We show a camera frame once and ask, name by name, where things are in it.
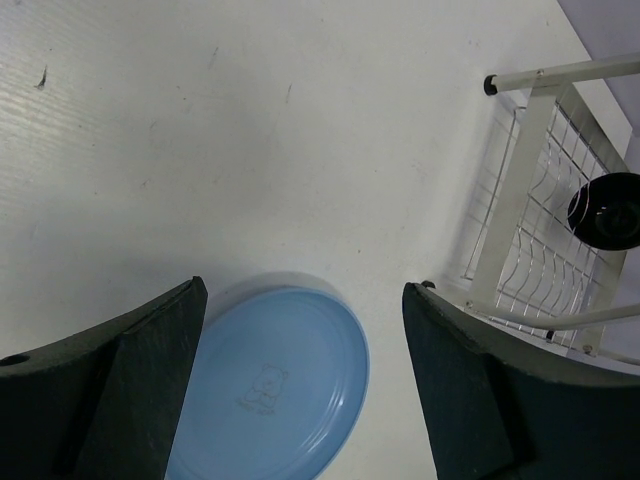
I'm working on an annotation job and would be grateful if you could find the black bowl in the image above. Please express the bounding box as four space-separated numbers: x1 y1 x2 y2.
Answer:
567 172 639 251

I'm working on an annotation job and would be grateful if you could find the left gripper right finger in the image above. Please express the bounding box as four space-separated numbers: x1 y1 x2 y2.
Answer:
402 283 639 479

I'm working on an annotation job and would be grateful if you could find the stainless steel dish rack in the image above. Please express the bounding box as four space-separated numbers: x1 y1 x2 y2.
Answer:
447 54 639 373

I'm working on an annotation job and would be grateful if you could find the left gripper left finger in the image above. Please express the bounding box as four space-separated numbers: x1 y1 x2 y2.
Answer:
1 277 207 479

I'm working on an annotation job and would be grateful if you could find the blue plate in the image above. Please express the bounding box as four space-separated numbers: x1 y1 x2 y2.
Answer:
166 272 370 479

